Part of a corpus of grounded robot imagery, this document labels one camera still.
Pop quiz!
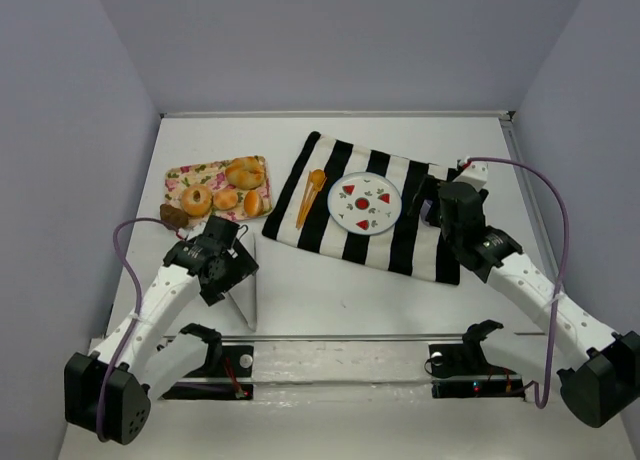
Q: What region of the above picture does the glossy oval bun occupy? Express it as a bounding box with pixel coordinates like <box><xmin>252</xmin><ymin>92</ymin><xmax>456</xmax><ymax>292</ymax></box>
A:
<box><xmin>243</xmin><ymin>190</ymin><xmax>264</xmax><ymax>218</ymax></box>

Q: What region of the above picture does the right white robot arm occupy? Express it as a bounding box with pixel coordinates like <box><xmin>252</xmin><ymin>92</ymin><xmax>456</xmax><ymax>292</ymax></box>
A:
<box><xmin>409</xmin><ymin>175</ymin><xmax>639</xmax><ymax>428</ymax></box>

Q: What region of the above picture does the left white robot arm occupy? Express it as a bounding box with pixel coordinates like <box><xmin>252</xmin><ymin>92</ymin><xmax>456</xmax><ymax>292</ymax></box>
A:
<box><xmin>64</xmin><ymin>217</ymin><xmax>258</xmax><ymax>445</ymax></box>

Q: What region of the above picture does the dark brown chocolate bread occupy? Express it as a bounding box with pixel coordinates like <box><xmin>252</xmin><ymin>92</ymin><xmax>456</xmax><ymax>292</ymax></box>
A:
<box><xmin>159</xmin><ymin>204</ymin><xmax>189</xmax><ymax>229</ymax></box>

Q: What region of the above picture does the large twisted bread roll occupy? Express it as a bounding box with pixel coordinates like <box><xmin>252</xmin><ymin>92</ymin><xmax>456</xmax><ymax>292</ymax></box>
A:
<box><xmin>225</xmin><ymin>157</ymin><xmax>265</xmax><ymax>190</ymax></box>

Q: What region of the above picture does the sugared bagel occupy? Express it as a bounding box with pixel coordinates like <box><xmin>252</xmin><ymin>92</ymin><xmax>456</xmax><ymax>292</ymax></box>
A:
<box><xmin>180</xmin><ymin>184</ymin><xmax>212</xmax><ymax>217</ymax></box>

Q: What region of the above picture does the small round bun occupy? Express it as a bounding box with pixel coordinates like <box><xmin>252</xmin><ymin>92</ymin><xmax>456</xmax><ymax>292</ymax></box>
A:
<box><xmin>213</xmin><ymin>188</ymin><xmax>239</xmax><ymax>211</ymax></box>

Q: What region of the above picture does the watermelon pattern plate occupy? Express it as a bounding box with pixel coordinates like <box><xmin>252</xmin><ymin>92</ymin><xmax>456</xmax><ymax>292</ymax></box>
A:
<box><xmin>327</xmin><ymin>172</ymin><xmax>402</xmax><ymax>236</ymax></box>

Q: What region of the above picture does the floral serving tray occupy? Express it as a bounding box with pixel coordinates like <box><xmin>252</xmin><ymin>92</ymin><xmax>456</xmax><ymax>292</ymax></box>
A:
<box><xmin>163</xmin><ymin>155</ymin><xmax>273</xmax><ymax>228</ymax></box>

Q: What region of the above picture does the black white striped cloth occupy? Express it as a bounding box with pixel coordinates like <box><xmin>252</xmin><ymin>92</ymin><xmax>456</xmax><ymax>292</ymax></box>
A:
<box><xmin>262</xmin><ymin>131</ymin><xmax>461</xmax><ymax>285</ymax></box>

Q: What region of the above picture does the orange plastic spoon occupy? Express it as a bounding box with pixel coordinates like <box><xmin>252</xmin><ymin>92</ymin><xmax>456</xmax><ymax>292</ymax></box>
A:
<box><xmin>297</xmin><ymin>168</ymin><xmax>326</xmax><ymax>226</ymax></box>

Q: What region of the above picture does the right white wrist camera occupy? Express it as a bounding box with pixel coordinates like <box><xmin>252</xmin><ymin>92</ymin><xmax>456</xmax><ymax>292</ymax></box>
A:
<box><xmin>454</xmin><ymin>159</ymin><xmax>488</xmax><ymax>191</ymax></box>

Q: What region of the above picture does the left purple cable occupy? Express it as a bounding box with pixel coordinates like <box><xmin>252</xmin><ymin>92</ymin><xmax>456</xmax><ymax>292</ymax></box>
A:
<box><xmin>96</xmin><ymin>217</ymin><xmax>187</xmax><ymax>442</ymax></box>

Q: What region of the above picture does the purple cable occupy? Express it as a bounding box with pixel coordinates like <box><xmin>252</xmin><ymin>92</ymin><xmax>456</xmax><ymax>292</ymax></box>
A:
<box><xmin>459</xmin><ymin>155</ymin><xmax>569</xmax><ymax>411</ymax></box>
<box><xmin>96</xmin><ymin>217</ymin><xmax>187</xmax><ymax>442</ymax></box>

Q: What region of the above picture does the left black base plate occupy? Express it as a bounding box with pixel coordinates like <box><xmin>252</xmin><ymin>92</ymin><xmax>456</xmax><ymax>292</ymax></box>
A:
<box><xmin>162</xmin><ymin>344</ymin><xmax>254</xmax><ymax>401</ymax></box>

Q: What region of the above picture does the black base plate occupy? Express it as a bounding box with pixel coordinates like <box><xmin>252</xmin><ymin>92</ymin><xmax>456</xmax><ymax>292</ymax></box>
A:
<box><xmin>162</xmin><ymin>344</ymin><xmax>254</xmax><ymax>401</ymax></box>
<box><xmin>423</xmin><ymin>343</ymin><xmax>526</xmax><ymax>400</ymax></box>

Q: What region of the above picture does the metal table rail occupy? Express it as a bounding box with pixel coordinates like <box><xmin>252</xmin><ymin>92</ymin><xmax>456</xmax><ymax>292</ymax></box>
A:
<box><xmin>160</xmin><ymin>110</ymin><xmax>512</xmax><ymax>121</ymax></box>

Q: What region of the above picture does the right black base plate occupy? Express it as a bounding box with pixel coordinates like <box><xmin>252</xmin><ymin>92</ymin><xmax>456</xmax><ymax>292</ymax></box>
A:
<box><xmin>423</xmin><ymin>343</ymin><xmax>526</xmax><ymax>400</ymax></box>

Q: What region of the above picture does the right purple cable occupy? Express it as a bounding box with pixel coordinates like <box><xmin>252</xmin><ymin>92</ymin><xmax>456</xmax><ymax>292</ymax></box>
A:
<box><xmin>459</xmin><ymin>155</ymin><xmax>569</xmax><ymax>411</ymax></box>

